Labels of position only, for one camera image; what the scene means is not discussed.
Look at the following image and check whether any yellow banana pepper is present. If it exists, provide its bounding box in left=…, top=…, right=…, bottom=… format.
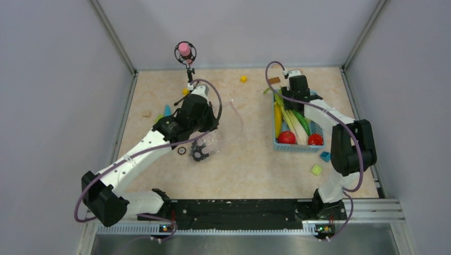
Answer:
left=274, top=102, right=282, bottom=139

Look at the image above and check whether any teal silicone tool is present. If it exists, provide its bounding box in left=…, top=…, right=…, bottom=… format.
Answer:
left=163, top=105, right=172, bottom=117

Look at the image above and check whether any blue lego block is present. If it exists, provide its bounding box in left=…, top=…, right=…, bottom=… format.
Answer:
left=320, top=151, right=331, bottom=163

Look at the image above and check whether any green block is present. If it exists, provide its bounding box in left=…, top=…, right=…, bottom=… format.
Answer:
left=155, top=114, right=164, bottom=123

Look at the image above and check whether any pink microphone on tripod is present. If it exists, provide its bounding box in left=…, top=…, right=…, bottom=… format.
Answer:
left=174, top=41, right=197, bottom=94

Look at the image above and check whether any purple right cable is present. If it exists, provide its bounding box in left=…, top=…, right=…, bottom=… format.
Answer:
left=265, top=61, right=364, bottom=242

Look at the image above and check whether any light green lego brick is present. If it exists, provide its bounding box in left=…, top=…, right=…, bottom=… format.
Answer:
left=310, top=164, right=323, bottom=176

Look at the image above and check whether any black grape bunch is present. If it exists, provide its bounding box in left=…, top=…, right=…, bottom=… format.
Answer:
left=189, top=140, right=210, bottom=162

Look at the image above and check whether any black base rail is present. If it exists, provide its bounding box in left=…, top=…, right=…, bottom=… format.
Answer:
left=137, top=199, right=348, bottom=231

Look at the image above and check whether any red pepper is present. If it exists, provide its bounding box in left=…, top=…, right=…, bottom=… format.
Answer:
left=307, top=133, right=324, bottom=146

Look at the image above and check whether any light blue plastic basket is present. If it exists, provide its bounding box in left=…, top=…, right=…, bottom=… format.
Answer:
left=272, top=94, right=325, bottom=153

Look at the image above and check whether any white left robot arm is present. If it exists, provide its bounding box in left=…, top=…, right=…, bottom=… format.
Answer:
left=76, top=79, right=222, bottom=227

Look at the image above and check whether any clear zip top bag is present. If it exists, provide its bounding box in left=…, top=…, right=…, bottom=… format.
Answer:
left=198, top=99, right=244, bottom=161

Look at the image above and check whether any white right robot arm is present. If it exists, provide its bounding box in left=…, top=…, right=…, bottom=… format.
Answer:
left=278, top=70, right=377, bottom=219

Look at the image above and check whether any red tomato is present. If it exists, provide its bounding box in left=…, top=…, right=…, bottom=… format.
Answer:
left=277, top=131, right=297, bottom=145

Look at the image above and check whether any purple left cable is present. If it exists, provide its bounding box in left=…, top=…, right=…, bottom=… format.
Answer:
left=73, top=78, right=223, bottom=243

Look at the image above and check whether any brown brick block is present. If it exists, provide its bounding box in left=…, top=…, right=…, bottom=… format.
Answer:
left=268, top=77, right=281, bottom=85

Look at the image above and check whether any purple cable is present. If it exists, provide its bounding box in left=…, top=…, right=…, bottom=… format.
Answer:
left=73, top=78, right=223, bottom=243
left=265, top=61, right=364, bottom=242

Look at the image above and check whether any green chili pepper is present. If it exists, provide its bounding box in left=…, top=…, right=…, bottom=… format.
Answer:
left=291, top=110, right=311, bottom=137

